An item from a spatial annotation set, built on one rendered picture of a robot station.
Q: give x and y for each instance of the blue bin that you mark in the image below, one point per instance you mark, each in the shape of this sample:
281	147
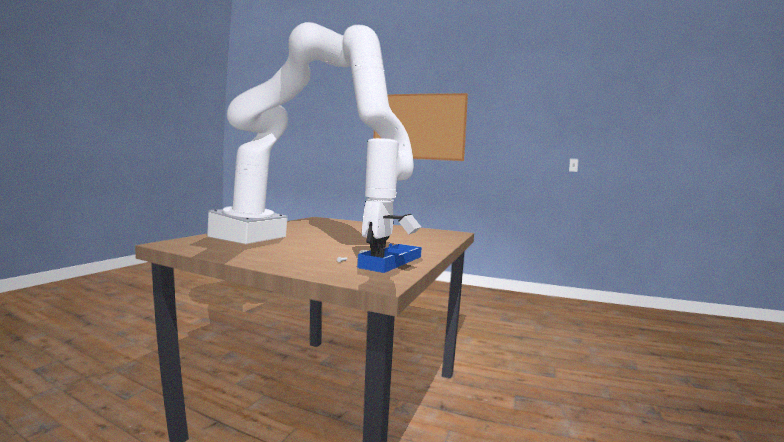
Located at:
394	256

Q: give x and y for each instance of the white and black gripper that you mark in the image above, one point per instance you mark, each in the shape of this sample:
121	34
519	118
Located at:
375	225

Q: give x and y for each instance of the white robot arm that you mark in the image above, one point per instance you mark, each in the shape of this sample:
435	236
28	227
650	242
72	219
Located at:
386	164

